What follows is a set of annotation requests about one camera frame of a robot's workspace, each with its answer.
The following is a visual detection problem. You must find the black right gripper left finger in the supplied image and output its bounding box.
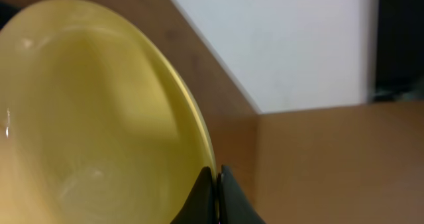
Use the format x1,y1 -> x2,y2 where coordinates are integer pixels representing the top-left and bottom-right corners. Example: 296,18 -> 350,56
171,167 -> 218,224

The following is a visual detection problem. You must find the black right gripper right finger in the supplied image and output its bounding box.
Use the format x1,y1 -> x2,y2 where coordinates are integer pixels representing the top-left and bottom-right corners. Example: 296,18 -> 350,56
217,165 -> 265,224

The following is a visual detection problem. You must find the yellow plate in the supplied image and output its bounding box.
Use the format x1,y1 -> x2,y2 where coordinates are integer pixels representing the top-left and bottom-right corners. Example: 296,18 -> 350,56
1,0 -> 216,223

